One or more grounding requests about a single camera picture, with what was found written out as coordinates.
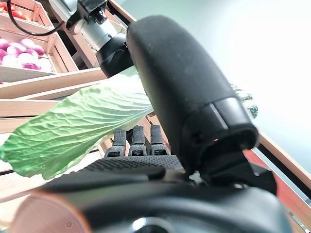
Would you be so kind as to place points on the wooden pepper crate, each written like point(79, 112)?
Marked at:
point(40, 14)

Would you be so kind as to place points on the dark green broccoli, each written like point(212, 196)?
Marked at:
point(253, 110)

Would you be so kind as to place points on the wooden display shelf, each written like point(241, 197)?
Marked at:
point(48, 83)

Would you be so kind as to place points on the purple white onion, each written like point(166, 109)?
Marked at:
point(14, 49)
point(26, 43)
point(37, 49)
point(3, 44)
point(25, 57)
point(9, 60)
point(31, 66)

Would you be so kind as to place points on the red round vegetable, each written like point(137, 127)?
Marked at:
point(18, 13)

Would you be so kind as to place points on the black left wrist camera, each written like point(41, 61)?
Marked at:
point(80, 12)

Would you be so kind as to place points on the wooden cabbage crate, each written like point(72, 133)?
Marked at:
point(24, 109)

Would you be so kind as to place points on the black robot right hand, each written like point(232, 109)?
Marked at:
point(184, 85)

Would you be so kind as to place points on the napa cabbage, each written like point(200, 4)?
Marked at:
point(68, 126)

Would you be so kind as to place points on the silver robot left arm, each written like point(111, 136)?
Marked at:
point(97, 34)

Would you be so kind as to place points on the wooden produce crates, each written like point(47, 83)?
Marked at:
point(279, 163)

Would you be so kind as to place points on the wooden onion crate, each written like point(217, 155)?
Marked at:
point(24, 74)

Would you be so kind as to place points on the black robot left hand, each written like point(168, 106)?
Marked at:
point(114, 58)

